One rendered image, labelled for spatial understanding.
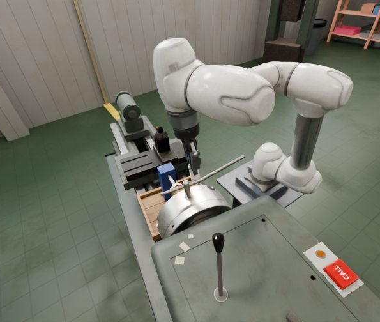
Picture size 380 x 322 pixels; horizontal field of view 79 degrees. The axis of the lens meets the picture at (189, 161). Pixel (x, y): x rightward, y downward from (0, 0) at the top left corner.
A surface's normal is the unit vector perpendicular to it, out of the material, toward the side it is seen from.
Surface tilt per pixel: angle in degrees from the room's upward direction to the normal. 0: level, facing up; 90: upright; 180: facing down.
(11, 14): 90
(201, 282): 0
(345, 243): 0
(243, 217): 0
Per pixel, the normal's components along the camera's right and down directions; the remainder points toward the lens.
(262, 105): 0.62, 0.43
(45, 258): -0.05, -0.76
